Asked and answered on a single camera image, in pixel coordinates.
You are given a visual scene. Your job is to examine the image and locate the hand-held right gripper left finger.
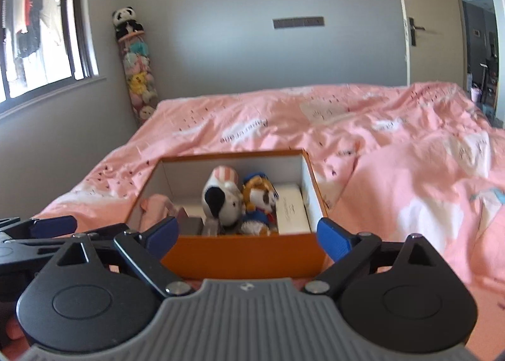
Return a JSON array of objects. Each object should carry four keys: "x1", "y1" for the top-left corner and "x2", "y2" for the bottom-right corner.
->
[{"x1": 57, "y1": 216, "x2": 196, "y2": 298}]

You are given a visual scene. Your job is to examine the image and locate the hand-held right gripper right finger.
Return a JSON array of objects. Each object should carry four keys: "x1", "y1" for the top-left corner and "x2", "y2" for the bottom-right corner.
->
[{"x1": 304, "y1": 217, "x2": 446, "y2": 296}]

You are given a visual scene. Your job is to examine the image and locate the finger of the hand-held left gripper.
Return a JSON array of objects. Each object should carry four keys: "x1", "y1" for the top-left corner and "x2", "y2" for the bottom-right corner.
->
[
  {"x1": 0, "y1": 232, "x2": 119, "y2": 263},
  {"x1": 0, "y1": 216, "x2": 77, "y2": 241}
]

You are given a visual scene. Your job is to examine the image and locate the dark grey box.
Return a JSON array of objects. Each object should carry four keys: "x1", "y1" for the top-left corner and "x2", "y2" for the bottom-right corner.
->
[{"x1": 178, "y1": 207, "x2": 205, "y2": 236}]

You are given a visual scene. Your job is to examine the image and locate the white rectangular case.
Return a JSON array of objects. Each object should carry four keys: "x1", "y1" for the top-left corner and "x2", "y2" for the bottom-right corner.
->
[{"x1": 274, "y1": 183, "x2": 312, "y2": 235}]

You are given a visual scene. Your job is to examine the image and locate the white plush dog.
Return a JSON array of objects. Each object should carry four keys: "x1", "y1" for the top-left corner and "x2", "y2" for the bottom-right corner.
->
[{"x1": 202, "y1": 165, "x2": 244, "y2": 234}]

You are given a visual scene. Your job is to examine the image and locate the orange cardboard box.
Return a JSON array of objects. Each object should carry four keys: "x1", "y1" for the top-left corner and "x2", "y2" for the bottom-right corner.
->
[{"x1": 125, "y1": 150, "x2": 330, "y2": 280}]

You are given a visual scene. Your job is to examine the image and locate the plush toy with blue hat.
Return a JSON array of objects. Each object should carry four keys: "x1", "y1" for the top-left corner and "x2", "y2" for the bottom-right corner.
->
[{"x1": 240, "y1": 173, "x2": 279, "y2": 236}]

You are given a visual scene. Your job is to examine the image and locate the pink printed blanket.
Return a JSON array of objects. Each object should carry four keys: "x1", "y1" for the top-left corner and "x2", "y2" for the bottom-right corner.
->
[{"x1": 0, "y1": 82, "x2": 505, "y2": 361}]

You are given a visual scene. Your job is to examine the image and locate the clear tube of plush toys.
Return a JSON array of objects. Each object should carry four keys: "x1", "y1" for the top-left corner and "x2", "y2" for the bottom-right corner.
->
[{"x1": 116, "y1": 31, "x2": 161, "y2": 129}]

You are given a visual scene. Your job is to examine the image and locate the window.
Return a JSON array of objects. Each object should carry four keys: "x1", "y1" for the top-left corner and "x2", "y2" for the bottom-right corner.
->
[{"x1": 0, "y1": 0, "x2": 108, "y2": 117}]

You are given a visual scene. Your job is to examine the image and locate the hanging clothes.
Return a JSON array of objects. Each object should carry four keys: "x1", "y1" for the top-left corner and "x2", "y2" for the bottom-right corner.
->
[{"x1": 0, "y1": 0, "x2": 64, "y2": 83}]

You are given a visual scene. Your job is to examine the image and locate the panda plush toy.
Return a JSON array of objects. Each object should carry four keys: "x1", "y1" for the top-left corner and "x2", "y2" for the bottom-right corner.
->
[{"x1": 111, "y1": 6, "x2": 145, "y2": 40}]

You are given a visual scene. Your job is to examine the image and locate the grey wall switch panel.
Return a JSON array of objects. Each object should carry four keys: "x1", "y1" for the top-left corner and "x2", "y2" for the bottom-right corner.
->
[{"x1": 273, "y1": 15, "x2": 325, "y2": 29}]

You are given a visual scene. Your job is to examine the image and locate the black door handle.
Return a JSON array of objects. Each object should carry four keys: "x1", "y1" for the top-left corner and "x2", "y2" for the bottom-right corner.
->
[{"x1": 408, "y1": 17, "x2": 427, "y2": 46}]

